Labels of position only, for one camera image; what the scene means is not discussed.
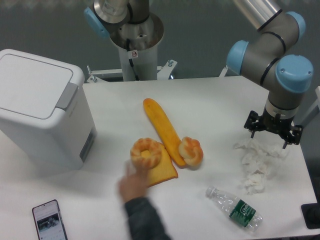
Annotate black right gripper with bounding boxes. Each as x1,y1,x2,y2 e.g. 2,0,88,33
244,109,304,149

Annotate ring-shaped glazed bread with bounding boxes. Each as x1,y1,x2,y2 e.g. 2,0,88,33
130,137,162,170

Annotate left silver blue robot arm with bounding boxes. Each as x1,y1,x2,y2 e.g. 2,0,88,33
83,0,150,38

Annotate dark grey sleeved forearm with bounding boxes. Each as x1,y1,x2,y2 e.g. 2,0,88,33
124,197,171,240

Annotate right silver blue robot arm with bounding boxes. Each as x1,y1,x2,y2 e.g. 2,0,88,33
226,0,314,147

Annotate grey trash can lid button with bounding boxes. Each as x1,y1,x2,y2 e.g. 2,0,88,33
55,82,78,111

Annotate white trash can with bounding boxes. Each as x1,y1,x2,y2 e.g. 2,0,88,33
0,49,97,170

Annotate person's hand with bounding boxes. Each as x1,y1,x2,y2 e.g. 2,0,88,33
118,163,149,203

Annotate crumpled white tissue paper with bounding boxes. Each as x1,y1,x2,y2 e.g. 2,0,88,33
233,138,290,195

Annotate clear plastic water bottle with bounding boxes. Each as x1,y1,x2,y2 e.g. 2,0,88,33
205,186,263,232

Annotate twisted knot bread roll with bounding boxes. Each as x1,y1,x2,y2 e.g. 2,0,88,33
178,136,204,166

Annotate black object at table edge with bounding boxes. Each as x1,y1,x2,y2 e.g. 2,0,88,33
301,203,320,230

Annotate long orange baguette bread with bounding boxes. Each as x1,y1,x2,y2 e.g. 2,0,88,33
143,98,187,168

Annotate orange toast slice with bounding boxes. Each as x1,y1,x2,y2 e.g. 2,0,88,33
147,144,179,187

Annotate smartphone with red case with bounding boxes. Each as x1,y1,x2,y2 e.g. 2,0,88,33
32,199,68,240

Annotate white metal frame bracket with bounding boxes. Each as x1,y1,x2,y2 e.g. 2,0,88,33
85,59,178,83

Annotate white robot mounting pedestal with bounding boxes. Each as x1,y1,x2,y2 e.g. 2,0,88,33
110,13,164,79

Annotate black cable on pedestal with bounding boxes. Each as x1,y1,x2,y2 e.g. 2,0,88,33
125,37,140,81

